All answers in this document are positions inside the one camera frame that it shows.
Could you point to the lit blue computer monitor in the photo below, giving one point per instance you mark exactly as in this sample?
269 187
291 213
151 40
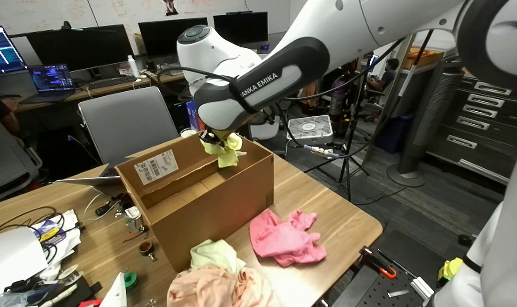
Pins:
3 52

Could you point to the grey pedestal column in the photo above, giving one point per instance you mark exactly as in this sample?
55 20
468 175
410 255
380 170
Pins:
429 124

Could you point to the white plastic bag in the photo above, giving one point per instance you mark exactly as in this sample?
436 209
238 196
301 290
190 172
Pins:
13 257

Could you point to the peach shirt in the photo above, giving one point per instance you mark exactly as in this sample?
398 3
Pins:
212 286

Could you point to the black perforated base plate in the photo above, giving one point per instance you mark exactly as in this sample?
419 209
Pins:
371 291

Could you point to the light grey office chair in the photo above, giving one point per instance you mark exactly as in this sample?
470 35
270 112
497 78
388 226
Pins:
127 121

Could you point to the black drawer cabinet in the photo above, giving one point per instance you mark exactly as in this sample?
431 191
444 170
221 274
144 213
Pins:
485 129

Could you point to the small brown round object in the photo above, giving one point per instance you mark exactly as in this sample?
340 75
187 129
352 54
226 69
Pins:
148 249

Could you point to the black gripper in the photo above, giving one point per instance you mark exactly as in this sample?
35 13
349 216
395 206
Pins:
207 136

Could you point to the brown cardboard box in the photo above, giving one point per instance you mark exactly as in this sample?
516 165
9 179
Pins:
212 214

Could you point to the laptop with purple screen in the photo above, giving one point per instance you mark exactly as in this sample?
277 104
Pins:
52 78

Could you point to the blue printed box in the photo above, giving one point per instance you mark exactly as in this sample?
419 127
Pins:
192 116

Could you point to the yellow towel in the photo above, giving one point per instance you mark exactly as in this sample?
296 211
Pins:
229 153

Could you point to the black camera tripod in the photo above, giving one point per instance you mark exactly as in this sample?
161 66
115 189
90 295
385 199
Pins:
346 170

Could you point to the yellow-green clamp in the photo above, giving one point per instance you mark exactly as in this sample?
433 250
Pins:
451 267

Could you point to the black computer monitor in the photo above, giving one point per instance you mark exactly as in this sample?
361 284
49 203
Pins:
241 27
81 47
156 35

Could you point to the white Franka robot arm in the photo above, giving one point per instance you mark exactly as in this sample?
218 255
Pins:
337 27

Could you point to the white hand tool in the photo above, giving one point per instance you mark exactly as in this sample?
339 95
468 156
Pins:
422 288

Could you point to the clear plastic storage bin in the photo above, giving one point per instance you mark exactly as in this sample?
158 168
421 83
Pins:
310 127

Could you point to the green tape roll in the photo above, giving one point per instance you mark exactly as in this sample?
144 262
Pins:
131 279

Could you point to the distant seated person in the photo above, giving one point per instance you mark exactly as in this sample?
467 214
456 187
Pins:
392 69

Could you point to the pink shirt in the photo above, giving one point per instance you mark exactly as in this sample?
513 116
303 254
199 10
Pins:
286 238

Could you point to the small animal figurine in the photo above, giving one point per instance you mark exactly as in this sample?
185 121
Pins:
171 6

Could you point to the white plastic bottle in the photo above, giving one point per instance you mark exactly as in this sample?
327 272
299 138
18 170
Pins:
134 66

